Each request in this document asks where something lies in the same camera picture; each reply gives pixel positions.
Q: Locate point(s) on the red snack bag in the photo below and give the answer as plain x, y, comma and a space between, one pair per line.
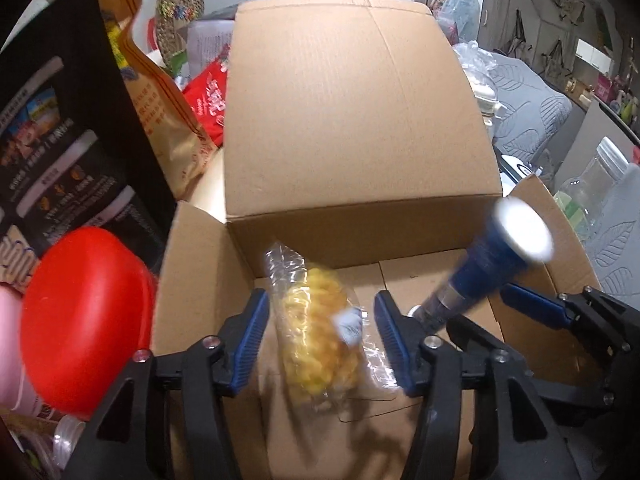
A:
207, 105

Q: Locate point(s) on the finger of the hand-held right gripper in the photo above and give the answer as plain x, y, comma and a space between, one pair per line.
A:
565, 390
535, 305

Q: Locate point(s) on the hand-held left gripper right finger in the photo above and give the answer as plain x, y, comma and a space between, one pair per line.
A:
392, 345

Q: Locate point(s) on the red-lidded plastic jar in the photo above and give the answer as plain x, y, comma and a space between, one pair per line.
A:
85, 320

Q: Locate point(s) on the hanging clear plastic bag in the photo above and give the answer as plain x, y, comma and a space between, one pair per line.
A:
460, 0

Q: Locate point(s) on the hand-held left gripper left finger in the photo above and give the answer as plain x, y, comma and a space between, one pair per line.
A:
250, 340

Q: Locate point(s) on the white printed sheet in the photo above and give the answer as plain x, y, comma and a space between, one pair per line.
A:
210, 40

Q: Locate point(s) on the grey quilted sofa cover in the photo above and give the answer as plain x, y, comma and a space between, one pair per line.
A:
530, 105

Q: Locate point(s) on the white cabinet with butterfly decorations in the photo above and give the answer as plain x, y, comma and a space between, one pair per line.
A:
545, 5

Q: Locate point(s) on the grey cardboard sheet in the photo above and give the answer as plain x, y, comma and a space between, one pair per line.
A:
595, 120

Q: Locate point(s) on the clear plastic container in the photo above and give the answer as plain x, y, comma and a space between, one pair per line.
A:
70, 440

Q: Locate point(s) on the clear bag of yellow snacks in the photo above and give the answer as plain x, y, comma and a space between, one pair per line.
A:
320, 330

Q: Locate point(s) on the pink container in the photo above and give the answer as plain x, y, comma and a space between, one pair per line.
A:
12, 350

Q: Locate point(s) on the shelf of small trinkets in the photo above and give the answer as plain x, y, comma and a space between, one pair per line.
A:
607, 90

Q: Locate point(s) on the large black snack bag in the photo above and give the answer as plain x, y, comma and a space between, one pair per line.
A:
75, 135

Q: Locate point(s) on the cardboard box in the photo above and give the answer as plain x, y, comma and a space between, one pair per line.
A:
350, 135

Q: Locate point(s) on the brown paper snack bag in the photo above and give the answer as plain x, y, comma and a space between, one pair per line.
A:
160, 110

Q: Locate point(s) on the blue tablet tube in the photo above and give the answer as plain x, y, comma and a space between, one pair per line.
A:
475, 270

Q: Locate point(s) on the clear jar with white lid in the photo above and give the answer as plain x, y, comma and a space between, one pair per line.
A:
595, 180

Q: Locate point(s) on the crumpled clear plastic bag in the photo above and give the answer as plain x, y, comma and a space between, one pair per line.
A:
475, 62

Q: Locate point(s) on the grey quilted chair cover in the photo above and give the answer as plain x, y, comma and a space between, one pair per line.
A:
617, 240

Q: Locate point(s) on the white black device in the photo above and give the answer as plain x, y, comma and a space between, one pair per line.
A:
515, 170

